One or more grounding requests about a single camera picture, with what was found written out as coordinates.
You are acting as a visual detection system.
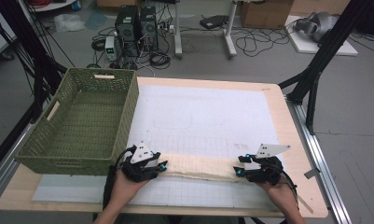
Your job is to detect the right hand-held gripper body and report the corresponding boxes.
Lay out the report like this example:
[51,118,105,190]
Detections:
[242,143,292,187]

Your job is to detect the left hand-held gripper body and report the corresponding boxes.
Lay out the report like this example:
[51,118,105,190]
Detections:
[119,140,162,184]

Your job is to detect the cream egg-print cloth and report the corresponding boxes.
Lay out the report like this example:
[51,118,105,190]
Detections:
[158,151,250,184]

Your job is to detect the green woven basket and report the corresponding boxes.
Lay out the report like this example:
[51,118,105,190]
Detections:
[15,67,140,176]

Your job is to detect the person's left hand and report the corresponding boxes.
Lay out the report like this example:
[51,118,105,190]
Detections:
[109,169,152,210]

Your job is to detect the person's right hand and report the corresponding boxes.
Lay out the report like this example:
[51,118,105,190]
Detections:
[256,177,298,210]

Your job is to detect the grey tape piece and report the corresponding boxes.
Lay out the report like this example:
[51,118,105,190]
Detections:
[303,167,322,180]

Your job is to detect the thin wooden stick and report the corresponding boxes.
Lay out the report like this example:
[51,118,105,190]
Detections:
[296,192,315,215]

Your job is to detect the white grid mat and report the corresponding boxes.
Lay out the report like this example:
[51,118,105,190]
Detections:
[32,84,299,211]

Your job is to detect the small white power supply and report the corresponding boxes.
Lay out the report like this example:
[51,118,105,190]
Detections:
[104,35,118,63]

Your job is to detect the white floor board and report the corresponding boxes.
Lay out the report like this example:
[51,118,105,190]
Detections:
[284,15,359,57]

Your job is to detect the white desk leg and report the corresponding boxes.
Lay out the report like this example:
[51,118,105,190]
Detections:
[223,0,239,60]
[173,0,184,61]

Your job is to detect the narrow black computer tower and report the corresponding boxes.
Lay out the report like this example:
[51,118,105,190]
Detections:
[139,6,159,52]

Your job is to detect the wide black computer tower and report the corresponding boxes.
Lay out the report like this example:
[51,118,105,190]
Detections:
[114,5,142,58]

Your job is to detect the flat black device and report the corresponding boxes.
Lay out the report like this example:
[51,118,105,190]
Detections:
[199,14,230,31]

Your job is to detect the brown cardboard box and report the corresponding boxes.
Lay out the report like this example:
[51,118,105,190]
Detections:
[239,0,296,30]

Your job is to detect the blue floor sheet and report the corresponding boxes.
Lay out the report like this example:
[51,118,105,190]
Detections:
[84,8,109,32]

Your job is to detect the grey headset device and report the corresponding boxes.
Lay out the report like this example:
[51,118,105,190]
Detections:
[293,11,339,43]

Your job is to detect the clear plastic bag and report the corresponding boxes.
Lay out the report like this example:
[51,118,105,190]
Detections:
[52,12,87,34]

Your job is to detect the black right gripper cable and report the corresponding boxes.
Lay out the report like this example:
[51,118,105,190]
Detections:
[277,168,301,210]

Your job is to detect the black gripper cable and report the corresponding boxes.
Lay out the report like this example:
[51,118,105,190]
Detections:
[277,168,301,210]
[102,145,138,210]

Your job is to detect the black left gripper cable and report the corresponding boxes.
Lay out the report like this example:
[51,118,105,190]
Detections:
[102,145,138,210]

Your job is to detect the aluminium rail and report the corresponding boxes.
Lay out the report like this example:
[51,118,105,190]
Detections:
[0,123,34,203]
[284,95,353,224]

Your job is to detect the coiled black cable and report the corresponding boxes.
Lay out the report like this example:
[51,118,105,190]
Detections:
[148,50,172,70]

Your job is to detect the loose black floor cables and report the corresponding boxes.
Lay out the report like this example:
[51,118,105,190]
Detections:
[233,26,290,58]

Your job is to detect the black frame stand with cables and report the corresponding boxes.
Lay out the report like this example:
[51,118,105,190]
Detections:
[0,0,68,124]

